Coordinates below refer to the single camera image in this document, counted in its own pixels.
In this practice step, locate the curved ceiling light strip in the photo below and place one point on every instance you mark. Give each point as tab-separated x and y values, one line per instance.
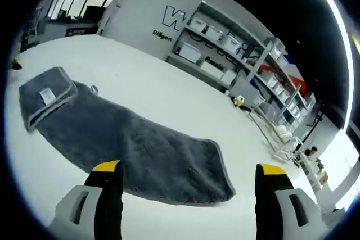
340	26

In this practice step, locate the small yellow white gadget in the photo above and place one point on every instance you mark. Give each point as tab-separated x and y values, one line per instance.
239	101

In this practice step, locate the black monitor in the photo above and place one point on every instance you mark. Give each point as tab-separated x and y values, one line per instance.
94	12

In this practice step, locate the white lettered partition panel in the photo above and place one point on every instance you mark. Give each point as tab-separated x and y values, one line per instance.
140	4

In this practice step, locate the white bowl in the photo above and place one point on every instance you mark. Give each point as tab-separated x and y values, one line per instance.
288	137
281	131

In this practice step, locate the grey counter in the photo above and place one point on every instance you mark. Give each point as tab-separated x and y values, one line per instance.
62	29

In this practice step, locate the grey metal shelf rack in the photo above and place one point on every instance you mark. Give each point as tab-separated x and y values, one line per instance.
260	63

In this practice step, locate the grey towel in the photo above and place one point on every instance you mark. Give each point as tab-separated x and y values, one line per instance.
140	153

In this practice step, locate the group of white storage bins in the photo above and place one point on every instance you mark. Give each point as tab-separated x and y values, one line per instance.
215	32

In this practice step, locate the small potted plant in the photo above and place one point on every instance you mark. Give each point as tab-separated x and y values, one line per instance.
319	165

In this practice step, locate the cardboard box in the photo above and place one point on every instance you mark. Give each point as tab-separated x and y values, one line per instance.
324	178

